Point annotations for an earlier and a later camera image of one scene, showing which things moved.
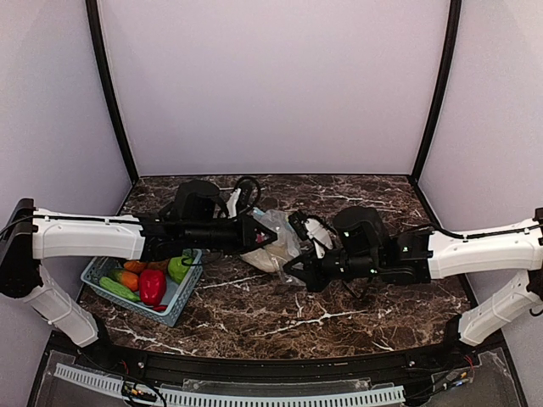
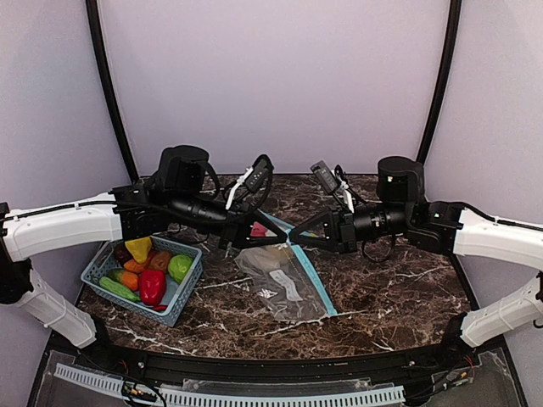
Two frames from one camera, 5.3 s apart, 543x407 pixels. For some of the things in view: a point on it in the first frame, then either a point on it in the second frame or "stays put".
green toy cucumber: (118, 288) stays put
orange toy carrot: (127, 279) stays put
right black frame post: (454, 19) stays put
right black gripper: (314, 268) to (344, 231)
